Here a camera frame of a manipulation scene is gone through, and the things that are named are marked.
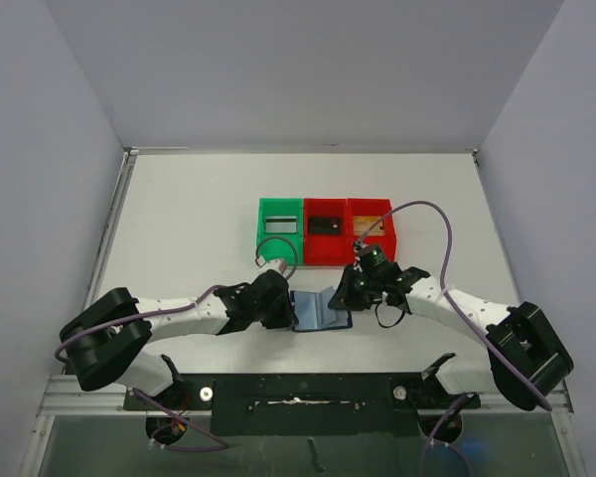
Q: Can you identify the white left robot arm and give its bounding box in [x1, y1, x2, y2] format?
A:
[55, 267, 298, 408]

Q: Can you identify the black credit card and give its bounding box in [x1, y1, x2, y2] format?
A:
[307, 216, 342, 236]

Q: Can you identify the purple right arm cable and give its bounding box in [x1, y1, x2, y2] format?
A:
[352, 200, 553, 411]

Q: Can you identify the gold credit card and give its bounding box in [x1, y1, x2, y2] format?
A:
[352, 216, 385, 237]

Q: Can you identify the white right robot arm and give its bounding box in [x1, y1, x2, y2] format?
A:
[328, 264, 574, 411]

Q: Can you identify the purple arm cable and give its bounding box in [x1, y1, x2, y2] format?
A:
[54, 236, 300, 364]
[352, 200, 553, 411]

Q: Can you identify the right red plastic bin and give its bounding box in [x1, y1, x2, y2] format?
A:
[347, 198, 397, 261]

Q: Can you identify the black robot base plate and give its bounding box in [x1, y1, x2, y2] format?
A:
[123, 353, 483, 438]

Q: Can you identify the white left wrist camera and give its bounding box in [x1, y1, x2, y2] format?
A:
[254, 255, 288, 274]

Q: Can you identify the red plastic bin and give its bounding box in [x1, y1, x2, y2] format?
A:
[303, 198, 353, 266]
[347, 198, 397, 261]

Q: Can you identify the green plastic bin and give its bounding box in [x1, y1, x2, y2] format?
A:
[256, 198, 304, 266]

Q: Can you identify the middle red plastic bin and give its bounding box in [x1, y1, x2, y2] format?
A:
[303, 198, 353, 266]

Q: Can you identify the aluminium table edge rail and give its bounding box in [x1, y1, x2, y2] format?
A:
[18, 147, 187, 476]

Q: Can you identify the silver credit card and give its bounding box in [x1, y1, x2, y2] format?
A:
[264, 216, 298, 235]

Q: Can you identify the blue leather card holder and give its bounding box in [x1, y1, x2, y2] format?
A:
[290, 287, 353, 333]

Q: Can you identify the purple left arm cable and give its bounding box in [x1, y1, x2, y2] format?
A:
[54, 236, 300, 364]

